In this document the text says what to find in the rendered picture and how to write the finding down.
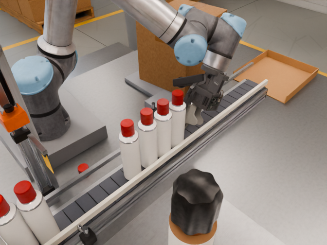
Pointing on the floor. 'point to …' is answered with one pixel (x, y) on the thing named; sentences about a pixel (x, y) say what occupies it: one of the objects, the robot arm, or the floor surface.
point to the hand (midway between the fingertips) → (182, 124)
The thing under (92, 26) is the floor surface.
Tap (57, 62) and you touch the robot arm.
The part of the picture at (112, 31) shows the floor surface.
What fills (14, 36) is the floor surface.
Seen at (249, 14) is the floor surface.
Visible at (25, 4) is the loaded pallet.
